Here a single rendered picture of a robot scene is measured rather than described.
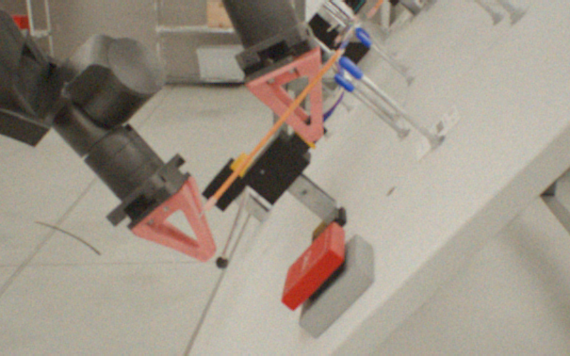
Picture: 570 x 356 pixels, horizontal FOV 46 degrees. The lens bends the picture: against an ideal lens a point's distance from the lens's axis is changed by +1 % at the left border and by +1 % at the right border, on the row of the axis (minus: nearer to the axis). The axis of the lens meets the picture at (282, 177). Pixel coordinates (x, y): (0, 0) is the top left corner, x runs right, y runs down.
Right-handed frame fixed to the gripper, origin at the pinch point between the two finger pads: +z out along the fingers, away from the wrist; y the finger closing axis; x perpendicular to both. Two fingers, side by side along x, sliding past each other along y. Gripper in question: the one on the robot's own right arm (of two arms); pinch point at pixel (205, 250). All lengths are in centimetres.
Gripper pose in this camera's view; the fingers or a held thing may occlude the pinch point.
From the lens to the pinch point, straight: 67.9
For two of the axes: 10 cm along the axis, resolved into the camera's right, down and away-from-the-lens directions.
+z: 6.5, 7.5, 1.4
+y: 0.7, -2.4, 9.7
